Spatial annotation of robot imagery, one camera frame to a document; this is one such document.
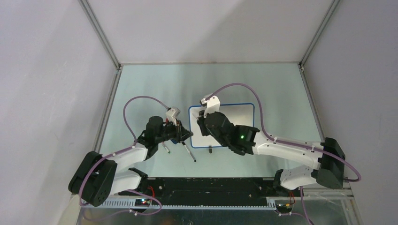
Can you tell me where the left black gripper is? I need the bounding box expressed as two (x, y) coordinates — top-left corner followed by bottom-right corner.
(155, 118), (193, 143)

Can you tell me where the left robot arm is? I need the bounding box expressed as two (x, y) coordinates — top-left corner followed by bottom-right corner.
(68, 116), (193, 207)

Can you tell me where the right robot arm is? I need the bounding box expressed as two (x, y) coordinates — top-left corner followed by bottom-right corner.
(197, 110), (345, 196)

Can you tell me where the black whiteboard marker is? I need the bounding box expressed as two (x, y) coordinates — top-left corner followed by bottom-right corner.
(182, 142), (197, 162)

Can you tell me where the green whiteboard marker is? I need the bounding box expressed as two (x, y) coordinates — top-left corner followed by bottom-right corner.
(162, 143), (171, 154)

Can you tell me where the blue framed whiteboard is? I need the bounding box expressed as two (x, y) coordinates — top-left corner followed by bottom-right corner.
(189, 103), (255, 149)

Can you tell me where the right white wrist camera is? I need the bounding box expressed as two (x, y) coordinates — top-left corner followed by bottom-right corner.
(199, 95), (221, 118)

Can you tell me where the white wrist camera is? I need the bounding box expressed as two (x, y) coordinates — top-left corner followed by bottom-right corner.
(199, 95), (221, 118)
(166, 107), (181, 126)

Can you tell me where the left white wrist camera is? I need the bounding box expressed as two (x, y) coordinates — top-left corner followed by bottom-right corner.
(166, 107), (181, 126)

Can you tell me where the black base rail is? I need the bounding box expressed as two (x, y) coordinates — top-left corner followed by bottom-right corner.
(137, 177), (293, 207)

